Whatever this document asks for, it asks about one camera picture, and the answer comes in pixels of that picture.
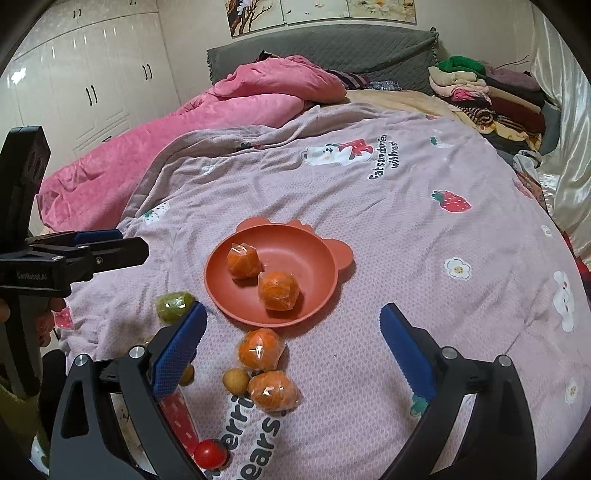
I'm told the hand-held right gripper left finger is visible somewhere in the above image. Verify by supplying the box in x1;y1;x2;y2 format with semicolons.
48;301;208;480

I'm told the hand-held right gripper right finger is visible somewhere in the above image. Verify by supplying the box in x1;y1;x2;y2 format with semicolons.
379;302;541;480

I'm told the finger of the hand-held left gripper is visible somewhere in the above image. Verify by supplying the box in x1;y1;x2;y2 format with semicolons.
25;229;124;247
34;237;149;282

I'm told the plastic-wrapped green fruit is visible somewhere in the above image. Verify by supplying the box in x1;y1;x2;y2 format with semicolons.
154;291;195;325

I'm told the plastic-wrapped orange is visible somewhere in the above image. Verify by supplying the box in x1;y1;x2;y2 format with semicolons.
257;271;301;312
248;370;300;413
226;241;264;280
237;328;286;372

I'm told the red bear-shaped bowl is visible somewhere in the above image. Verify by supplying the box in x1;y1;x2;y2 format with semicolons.
204;217;355;328

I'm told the person's left hand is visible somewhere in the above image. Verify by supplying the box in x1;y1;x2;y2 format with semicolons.
38;298;68;348

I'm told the red cherry tomato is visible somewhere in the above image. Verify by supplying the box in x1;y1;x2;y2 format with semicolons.
193;439;229;468

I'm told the white wardrobe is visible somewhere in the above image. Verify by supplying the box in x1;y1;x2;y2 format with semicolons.
9;0;182;158

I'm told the pink printed blanket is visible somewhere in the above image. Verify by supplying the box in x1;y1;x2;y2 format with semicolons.
53;102;591;480

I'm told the pink quilt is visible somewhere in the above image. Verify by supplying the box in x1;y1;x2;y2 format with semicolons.
36;55;348;232

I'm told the yellow-green garment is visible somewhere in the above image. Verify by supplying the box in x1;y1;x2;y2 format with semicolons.
0;381;49;467

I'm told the beige bed sheet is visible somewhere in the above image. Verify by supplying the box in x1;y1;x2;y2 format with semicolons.
344;88;462;121

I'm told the pile of folded clothes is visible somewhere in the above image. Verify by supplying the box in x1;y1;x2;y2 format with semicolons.
427;55;548;155

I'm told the grey-blue cloth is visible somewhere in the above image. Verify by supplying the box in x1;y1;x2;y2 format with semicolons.
539;99;563;156

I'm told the cream satin curtain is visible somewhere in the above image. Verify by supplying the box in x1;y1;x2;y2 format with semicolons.
531;4;591;273

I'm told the dark patterned cloth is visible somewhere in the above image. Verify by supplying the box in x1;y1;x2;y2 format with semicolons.
330;69;399;92

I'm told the grey quilted headboard cover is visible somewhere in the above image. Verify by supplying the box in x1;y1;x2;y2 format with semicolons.
205;26;439;95

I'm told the floral wall painting panel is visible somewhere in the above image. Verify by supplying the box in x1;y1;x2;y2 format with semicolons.
346;0;419;24
281;0;348;26
225;0;283;38

